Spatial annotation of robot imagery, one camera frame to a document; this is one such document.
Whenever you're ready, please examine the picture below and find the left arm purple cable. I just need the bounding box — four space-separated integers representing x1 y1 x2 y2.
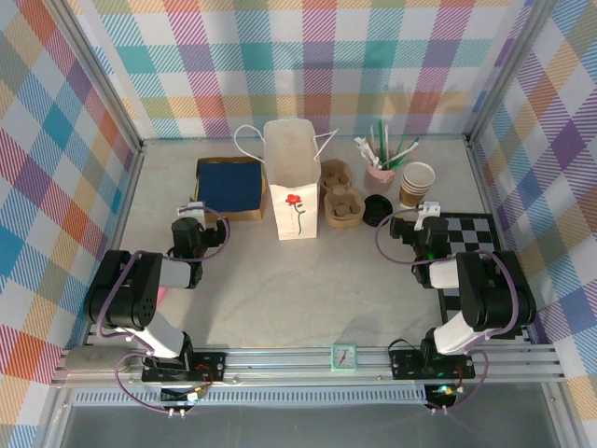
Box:
97 204 233 414

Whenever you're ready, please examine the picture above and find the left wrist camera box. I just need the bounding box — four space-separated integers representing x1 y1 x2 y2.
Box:
178 201 206 226

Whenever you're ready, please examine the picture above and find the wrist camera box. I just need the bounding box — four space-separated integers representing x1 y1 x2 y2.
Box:
178 201 206 226
413 201 442 233

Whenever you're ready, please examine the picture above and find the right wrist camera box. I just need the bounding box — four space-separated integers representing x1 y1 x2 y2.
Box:
413 201 442 233

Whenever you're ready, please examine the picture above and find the pink straw holder cup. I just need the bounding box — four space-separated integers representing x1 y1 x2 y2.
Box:
365 162 396 193

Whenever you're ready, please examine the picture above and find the brown paper coffee cup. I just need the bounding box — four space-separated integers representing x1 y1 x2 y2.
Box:
403 161 437 197

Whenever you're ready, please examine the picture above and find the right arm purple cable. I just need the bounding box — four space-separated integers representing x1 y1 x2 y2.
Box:
375 207 521 414

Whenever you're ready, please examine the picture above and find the blue paper napkin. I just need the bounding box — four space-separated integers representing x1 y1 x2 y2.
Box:
198 161 263 214

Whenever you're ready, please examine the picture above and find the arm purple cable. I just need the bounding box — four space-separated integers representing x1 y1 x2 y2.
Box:
97 204 233 414
375 207 521 414

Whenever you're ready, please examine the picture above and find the small teal square clock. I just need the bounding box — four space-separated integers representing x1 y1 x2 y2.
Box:
330 343 358 373

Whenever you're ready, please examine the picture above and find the aluminium frame post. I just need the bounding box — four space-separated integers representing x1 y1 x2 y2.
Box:
465 0 557 147
50 0 145 158

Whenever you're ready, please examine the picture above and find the black connector box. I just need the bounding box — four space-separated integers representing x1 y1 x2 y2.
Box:
424 383 463 412
160 385 209 406

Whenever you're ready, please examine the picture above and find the grey slotted cable duct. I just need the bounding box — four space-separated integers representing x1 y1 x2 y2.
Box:
74 389 428 406

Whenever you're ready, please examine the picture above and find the stack of black cup lids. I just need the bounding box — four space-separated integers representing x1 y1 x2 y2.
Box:
363 198 397 229

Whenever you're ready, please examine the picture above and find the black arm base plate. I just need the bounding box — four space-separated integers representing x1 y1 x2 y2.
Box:
141 352 227 384
389 349 477 380

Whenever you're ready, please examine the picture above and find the aluminium mounting rail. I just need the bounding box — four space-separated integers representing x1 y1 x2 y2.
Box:
50 343 561 388

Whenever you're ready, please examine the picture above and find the brown pulp cup carrier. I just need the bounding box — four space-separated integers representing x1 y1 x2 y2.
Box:
319 159 366 229

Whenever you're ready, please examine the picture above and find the black white checkerboard mat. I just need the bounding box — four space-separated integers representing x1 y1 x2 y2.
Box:
437 212 526 340

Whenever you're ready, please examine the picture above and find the white flower-print paper bag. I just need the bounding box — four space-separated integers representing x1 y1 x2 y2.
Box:
234 119 340 242

